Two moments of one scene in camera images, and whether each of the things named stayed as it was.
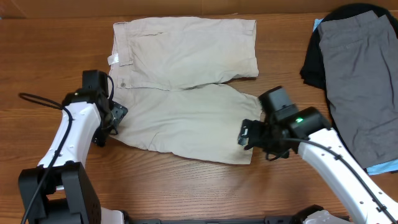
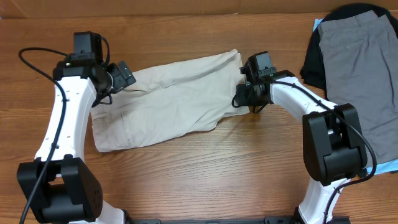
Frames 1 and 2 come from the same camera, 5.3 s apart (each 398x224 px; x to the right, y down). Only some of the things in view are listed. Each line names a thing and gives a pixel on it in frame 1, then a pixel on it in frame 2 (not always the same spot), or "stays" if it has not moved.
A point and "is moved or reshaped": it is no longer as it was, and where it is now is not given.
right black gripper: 249,134 → 244,95
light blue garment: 392,166 stays
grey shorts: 360,57 stays
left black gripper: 119,111 → 121,81
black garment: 313,68 stays
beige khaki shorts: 172,75 is moved or reshaped
